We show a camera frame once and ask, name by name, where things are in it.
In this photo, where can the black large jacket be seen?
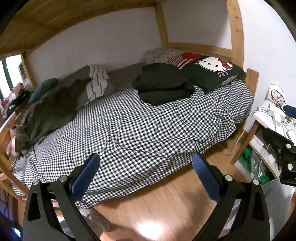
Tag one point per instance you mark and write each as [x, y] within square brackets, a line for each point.
[160, 83]

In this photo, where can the white bedside table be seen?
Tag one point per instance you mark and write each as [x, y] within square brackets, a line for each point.
[276, 115]

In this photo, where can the green plastic bag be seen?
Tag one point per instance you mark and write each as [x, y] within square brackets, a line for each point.
[255, 167]

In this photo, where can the olive green hoodie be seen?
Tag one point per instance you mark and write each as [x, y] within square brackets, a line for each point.
[53, 110]

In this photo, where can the grey slipper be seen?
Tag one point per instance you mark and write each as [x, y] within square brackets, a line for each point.
[96, 221]

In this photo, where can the grey striped pillow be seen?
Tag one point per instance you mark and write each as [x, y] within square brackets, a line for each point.
[99, 85]

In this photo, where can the pink plush toy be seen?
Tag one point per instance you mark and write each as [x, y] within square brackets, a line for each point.
[10, 149]

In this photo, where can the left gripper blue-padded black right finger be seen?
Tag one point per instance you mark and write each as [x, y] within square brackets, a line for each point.
[240, 213]

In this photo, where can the wooden bunk bed frame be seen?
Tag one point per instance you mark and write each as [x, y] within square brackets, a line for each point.
[83, 43]

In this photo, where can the black Hello Kitty pillow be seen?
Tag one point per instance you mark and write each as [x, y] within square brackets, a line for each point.
[209, 73]

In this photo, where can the white floral pillow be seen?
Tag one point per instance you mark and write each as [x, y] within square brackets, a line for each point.
[158, 55]

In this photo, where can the grey checkered blanket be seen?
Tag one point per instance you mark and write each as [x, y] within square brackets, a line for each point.
[124, 76]

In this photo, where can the red striped pillow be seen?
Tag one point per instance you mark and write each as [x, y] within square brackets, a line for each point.
[183, 59]

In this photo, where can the black white checkered bedsheet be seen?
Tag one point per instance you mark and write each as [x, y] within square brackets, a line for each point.
[138, 144]

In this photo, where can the teal cushion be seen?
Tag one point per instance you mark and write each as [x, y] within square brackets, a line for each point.
[46, 86]

